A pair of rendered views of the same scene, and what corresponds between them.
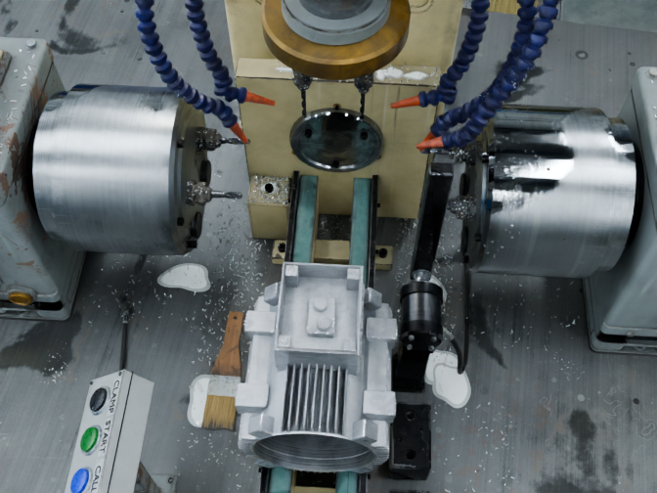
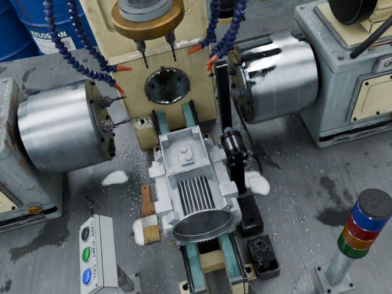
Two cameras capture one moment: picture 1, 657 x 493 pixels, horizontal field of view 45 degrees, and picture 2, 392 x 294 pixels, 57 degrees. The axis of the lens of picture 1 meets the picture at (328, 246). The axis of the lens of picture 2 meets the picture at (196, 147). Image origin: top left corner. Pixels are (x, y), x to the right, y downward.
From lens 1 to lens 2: 0.20 m
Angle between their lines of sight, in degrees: 7
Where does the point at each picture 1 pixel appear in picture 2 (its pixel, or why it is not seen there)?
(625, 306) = (327, 118)
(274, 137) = (137, 94)
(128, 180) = (70, 125)
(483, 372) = (272, 174)
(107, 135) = (53, 107)
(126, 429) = (104, 243)
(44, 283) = (44, 198)
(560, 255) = (290, 98)
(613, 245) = (312, 86)
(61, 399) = (69, 254)
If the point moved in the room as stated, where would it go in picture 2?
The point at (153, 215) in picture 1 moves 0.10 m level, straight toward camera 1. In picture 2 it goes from (87, 139) to (105, 162)
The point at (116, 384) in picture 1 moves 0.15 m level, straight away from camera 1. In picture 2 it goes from (92, 222) to (52, 190)
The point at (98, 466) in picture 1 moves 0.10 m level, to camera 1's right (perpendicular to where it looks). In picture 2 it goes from (94, 265) to (139, 249)
